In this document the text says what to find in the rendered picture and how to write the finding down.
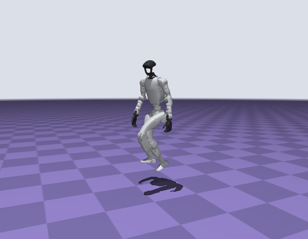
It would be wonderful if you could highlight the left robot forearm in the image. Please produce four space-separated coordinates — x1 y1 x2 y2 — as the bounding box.
166 96 173 119

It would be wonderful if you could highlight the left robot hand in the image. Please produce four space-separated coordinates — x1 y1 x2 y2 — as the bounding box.
163 115 172 132

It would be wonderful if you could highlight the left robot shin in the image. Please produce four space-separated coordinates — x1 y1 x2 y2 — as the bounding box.
137 133 154 159

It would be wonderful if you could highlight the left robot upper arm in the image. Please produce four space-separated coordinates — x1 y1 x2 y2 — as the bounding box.
158 78 171 102

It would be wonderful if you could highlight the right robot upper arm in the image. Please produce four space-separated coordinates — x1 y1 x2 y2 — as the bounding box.
139 79 146 101

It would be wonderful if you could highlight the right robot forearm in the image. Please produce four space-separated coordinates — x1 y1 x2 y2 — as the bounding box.
135 99 143 115

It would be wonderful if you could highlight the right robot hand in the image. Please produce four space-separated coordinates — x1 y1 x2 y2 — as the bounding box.
131 111 138 127

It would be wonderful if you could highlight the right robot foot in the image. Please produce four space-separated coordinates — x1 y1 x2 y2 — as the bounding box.
156 160 169 172

